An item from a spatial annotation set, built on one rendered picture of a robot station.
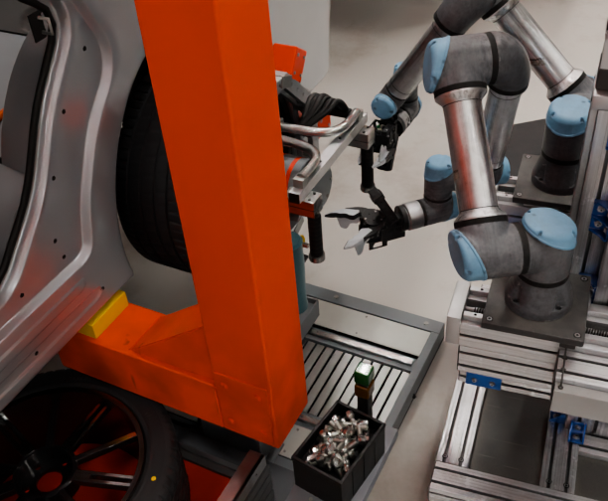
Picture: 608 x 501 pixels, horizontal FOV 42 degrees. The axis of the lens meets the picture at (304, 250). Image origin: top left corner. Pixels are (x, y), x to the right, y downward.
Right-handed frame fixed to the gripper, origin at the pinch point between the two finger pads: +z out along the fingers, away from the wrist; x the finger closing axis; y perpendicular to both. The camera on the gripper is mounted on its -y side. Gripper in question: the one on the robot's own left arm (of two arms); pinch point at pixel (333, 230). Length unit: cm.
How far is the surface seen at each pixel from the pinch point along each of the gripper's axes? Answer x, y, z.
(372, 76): 224, 82, -100
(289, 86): 34.1, -24.6, -0.8
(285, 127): 25.3, -17.7, 3.7
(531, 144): 80, 49, -112
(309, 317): 39, 68, -2
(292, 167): 19.6, -8.6, 4.2
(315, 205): -2.3, -10.9, 5.0
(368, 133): 22.0, -12.0, -18.8
